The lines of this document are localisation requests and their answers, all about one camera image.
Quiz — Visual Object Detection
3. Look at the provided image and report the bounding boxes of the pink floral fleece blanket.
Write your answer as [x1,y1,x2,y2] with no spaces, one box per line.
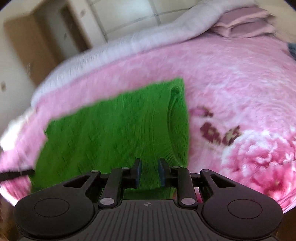
[1,34,295,212]

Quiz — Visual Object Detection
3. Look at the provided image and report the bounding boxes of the white wardrobe doors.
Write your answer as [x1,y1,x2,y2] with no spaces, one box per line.
[88,0,198,41]

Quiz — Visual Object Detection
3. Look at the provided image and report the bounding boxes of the blue grey clothes pile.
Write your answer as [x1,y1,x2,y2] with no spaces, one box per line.
[287,43,296,60]

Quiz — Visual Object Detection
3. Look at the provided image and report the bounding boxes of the white striped quilt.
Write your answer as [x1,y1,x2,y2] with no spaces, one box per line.
[31,1,256,108]

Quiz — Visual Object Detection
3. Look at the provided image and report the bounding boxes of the mauve pink pillow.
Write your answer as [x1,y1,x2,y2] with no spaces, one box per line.
[211,6,275,38]

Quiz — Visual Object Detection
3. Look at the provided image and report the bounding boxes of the brown wooden door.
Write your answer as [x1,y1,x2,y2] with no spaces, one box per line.
[4,1,91,86]

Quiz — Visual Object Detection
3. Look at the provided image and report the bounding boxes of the green knitted sweater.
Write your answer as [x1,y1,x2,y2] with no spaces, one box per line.
[30,79,189,200]

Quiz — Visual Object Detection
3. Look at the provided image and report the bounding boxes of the white folded cloth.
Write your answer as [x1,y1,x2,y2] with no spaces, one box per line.
[1,112,30,152]

